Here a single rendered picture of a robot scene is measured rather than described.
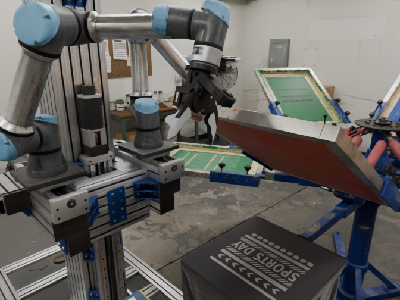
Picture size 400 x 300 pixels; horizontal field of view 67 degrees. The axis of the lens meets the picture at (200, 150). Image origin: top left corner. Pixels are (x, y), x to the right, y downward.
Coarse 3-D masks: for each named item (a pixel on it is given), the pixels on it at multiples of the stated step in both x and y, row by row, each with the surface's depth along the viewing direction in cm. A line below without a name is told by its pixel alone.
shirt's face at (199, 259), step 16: (256, 224) 141; (272, 224) 141; (224, 240) 130; (272, 240) 130; (288, 240) 130; (304, 240) 130; (192, 256) 120; (208, 256) 120; (304, 256) 120; (320, 256) 120; (336, 256) 120; (208, 272) 111; (224, 272) 111; (320, 272) 111; (224, 288) 104; (240, 288) 104; (304, 288) 104
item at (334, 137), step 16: (192, 112) 103; (224, 112) 91; (240, 112) 87; (256, 112) 84; (256, 128) 86; (272, 128) 79; (288, 128) 76; (304, 128) 73; (320, 128) 70; (336, 128) 68; (336, 144) 68; (352, 144) 74; (352, 160) 77; (368, 176) 89
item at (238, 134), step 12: (228, 132) 111; (240, 132) 101; (240, 144) 126; (252, 144) 114; (264, 144) 104; (264, 156) 131; (276, 156) 118; (276, 168) 155; (288, 168) 138; (300, 168) 123; (312, 180) 142
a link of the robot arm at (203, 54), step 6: (198, 48) 75; (204, 48) 74; (210, 48) 74; (216, 48) 74; (192, 54) 76; (198, 54) 74; (204, 54) 74; (210, 54) 74; (216, 54) 75; (192, 60) 76; (198, 60) 74; (204, 60) 74; (210, 60) 74; (216, 60) 75; (216, 66) 76
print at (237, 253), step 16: (240, 240) 130; (256, 240) 130; (224, 256) 120; (240, 256) 120; (256, 256) 120; (272, 256) 120; (288, 256) 120; (240, 272) 111; (256, 272) 111; (272, 272) 111; (288, 272) 111; (304, 272) 111; (256, 288) 104; (272, 288) 104; (288, 288) 104
